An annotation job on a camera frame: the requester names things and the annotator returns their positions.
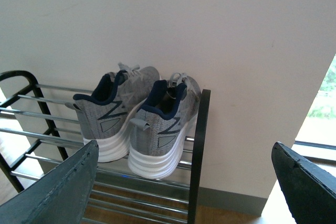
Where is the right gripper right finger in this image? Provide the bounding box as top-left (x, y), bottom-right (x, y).
top-left (271, 142), bottom-right (335, 223)

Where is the black metal shoe rack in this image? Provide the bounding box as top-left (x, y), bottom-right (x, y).
top-left (1, 67), bottom-right (211, 223)

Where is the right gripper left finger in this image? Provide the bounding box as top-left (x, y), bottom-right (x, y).
top-left (1, 141), bottom-right (99, 223)

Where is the grey sneaker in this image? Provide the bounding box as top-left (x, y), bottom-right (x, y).
top-left (66, 63), bottom-right (160, 163)
top-left (128, 73), bottom-right (201, 179)

